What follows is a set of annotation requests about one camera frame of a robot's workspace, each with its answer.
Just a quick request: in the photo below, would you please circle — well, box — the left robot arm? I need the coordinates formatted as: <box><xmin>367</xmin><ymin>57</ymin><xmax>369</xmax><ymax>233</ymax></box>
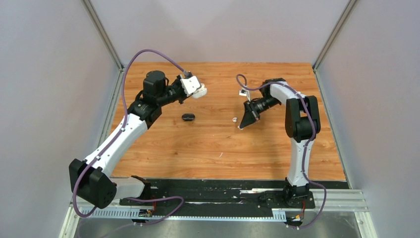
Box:
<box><xmin>69</xmin><ymin>70</ymin><xmax>207</xmax><ymax>209</ymax></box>

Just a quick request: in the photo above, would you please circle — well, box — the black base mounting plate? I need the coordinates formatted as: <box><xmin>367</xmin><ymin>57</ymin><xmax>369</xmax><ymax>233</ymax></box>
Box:
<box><xmin>120</xmin><ymin>179</ymin><xmax>349</xmax><ymax>218</ymax></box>

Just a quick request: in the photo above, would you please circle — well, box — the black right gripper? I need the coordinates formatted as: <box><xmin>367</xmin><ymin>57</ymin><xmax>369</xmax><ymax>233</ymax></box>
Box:
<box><xmin>241</xmin><ymin>96</ymin><xmax>280</xmax><ymax>129</ymax></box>

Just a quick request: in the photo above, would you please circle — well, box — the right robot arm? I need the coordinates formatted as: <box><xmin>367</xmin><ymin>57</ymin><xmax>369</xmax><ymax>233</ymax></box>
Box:
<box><xmin>239</xmin><ymin>78</ymin><xmax>321</xmax><ymax>207</ymax></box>

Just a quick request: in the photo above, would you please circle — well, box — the left aluminium corner post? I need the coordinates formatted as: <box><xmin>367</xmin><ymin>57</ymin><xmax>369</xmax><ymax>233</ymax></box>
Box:
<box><xmin>81</xmin><ymin>0</ymin><xmax>124</xmax><ymax>71</ymax></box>

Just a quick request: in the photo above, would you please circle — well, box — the slotted cable duct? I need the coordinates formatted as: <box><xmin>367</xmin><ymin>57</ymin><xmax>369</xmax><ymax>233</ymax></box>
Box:
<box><xmin>80</xmin><ymin>207</ymin><xmax>287</xmax><ymax>222</ymax></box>

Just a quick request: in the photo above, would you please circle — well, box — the aluminium frame rail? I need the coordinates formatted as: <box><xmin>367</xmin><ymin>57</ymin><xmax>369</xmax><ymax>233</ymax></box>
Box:
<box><xmin>69</xmin><ymin>185</ymin><xmax>369</xmax><ymax>213</ymax></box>

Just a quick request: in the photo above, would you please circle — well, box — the right aluminium corner post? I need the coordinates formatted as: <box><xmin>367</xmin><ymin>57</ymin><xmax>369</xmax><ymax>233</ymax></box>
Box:
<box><xmin>312</xmin><ymin>0</ymin><xmax>359</xmax><ymax>72</ymax></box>

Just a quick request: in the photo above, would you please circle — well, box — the aluminium corner post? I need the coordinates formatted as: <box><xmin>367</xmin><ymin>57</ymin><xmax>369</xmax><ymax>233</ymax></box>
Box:
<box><xmin>312</xmin><ymin>0</ymin><xmax>359</xmax><ymax>72</ymax></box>
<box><xmin>81</xmin><ymin>0</ymin><xmax>124</xmax><ymax>71</ymax></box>

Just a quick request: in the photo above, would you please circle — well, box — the black earbud charging case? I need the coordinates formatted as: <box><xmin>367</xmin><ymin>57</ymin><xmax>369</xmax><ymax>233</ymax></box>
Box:
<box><xmin>181</xmin><ymin>114</ymin><xmax>196</xmax><ymax>121</ymax></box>

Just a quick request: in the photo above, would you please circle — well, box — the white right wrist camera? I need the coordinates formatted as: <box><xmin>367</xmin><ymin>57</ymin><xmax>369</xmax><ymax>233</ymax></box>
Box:
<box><xmin>238</xmin><ymin>89</ymin><xmax>251</xmax><ymax>101</ymax></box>

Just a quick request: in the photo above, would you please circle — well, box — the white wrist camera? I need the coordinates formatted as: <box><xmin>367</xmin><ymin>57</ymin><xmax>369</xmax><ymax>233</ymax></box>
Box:
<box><xmin>238</xmin><ymin>89</ymin><xmax>251</xmax><ymax>101</ymax></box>
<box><xmin>180</xmin><ymin>76</ymin><xmax>204</xmax><ymax>96</ymax></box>

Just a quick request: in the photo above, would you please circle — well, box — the white earbud charging case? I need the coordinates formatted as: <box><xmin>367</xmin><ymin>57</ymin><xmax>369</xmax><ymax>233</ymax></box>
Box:
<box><xmin>192</xmin><ymin>83</ymin><xmax>208</xmax><ymax>99</ymax></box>

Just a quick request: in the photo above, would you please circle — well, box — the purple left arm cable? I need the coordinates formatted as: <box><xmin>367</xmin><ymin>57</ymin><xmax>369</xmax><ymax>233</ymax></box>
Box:
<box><xmin>71</xmin><ymin>49</ymin><xmax>192</xmax><ymax>226</ymax></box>

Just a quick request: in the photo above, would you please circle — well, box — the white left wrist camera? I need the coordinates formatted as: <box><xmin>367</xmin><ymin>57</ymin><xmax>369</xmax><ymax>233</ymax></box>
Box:
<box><xmin>180</xmin><ymin>76</ymin><xmax>204</xmax><ymax>96</ymax></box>

